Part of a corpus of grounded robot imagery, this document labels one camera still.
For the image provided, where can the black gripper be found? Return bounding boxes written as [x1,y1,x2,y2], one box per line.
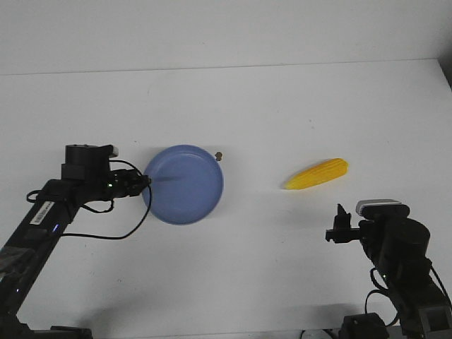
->
[325,203,361,244]
[104,169,152,198]

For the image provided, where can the blue round plate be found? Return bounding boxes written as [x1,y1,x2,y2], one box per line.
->
[142,145,224,225]

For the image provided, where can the yellow corn cob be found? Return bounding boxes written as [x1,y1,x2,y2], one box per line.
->
[283,158,349,190]

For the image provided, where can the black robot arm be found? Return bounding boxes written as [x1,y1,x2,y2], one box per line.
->
[1,145,151,338]
[326,199,451,338]

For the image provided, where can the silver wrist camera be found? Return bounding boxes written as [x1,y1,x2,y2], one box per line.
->
[356,199,410,219]
[108,145,119,158]

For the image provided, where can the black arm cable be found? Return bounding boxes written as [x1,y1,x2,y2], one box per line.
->
[363,266,452,329]
[25,160,154,241]

